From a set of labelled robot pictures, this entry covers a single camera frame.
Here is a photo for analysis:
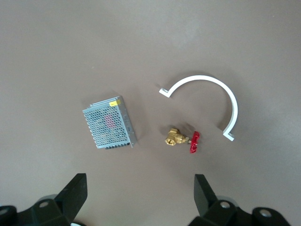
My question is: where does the brown table mat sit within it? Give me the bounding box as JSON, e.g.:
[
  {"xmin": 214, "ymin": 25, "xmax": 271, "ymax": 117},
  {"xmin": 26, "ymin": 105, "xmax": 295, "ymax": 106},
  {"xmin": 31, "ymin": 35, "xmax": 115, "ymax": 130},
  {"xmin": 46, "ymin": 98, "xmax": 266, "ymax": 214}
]
[{"xmin": 0, "ymin": 0, "xmax": 301, "ymax": 226}]

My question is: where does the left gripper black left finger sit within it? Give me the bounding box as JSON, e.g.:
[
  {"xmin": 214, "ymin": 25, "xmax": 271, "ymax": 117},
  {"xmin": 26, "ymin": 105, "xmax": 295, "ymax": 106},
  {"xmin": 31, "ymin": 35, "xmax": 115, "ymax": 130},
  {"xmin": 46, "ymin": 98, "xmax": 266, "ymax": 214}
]
[{"xmin": 32, "ymin": 173, "xmax": 88, "ymax": 226}]

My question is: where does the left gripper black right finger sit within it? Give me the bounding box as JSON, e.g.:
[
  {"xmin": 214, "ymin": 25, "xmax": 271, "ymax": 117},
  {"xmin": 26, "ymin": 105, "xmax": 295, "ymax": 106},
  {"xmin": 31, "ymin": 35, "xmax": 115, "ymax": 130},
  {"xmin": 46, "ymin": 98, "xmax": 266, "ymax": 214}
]
[{"xmin": 189, "ymin": 174, "xmax": 252, "ymax": 226}]

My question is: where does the white curved pipe clamp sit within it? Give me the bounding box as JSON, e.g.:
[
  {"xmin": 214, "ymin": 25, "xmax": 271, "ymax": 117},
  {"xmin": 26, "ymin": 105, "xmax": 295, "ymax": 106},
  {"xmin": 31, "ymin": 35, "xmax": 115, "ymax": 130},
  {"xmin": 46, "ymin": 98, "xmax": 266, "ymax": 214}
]
[{"xmin": 158, "ymin": 74, "xmax": 239, "ymax": 142}]

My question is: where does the metal mesh power supply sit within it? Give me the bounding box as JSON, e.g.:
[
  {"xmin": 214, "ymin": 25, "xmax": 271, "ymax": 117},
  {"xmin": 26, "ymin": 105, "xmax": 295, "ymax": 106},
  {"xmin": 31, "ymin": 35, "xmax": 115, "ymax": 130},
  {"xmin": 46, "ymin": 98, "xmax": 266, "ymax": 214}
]
[{"xmin": 82, "ymin": 95, "xmax": 138, "ymax": 150}]

